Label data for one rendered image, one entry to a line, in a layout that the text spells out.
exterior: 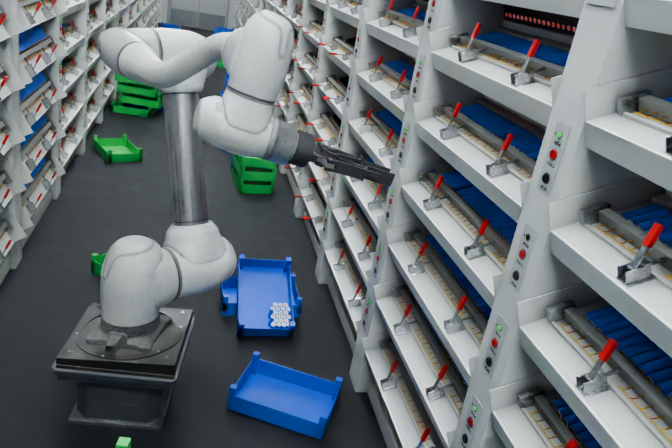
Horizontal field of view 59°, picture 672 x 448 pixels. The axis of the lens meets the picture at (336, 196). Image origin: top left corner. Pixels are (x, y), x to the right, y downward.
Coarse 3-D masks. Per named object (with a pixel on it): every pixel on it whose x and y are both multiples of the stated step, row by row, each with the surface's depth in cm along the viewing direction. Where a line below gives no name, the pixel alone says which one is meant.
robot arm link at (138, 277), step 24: (120, 240) 160; (144, 240) 161; (120, 264) 155; (144, 264) 156; (168, 264) 163; (120, 288) 155; (144, 288) 157; (168, 288) 163; (120, 312) 157; (144, 312) 160
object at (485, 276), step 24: (408, 168) 168; (432, 168) 170; (408, 192) 165; (432, 216) 149; (456, 216) 147; (456, 240) 137; (456, 264) 136; (480, 264) 126; (504, 264) 124; (480, 288) 123
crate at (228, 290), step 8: (232, 280) 241; (224, 288) 240; (232, 288) 242; (296, 288) 241; (224, 296) 221; (232, 296) 236; (296, 296) 238; (224, 304) 222; (232, 304) 223; (296, 304) 229; (224, 312) 224; (232, 312) 224; (296, 312) 230
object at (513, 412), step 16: (512, 384) 111; (528, 384) 112; (544, 384) 113; (496, 400) 112; (512, 400) 113; (528, 400) 111; (544, 400) 110; (560, 400) 109; (496, 416) 112; (512, 416) 111; (528, 416) 109; (544, 416) 108; (560, 416) 107; (576, 416) 105; (512, 432) 108; (528, 432) 107; (544, 432) 105; (560, 432) 103; (576, 432) 103
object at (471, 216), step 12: (432, 180) 165; (444, 192) 157; (456, 204) 149; (468, 216) 142; (468, 228) 139; (480, 240) 133; (492, 240) 131; (504, 240) 128; (492, 252) 128; (504, 252) 125
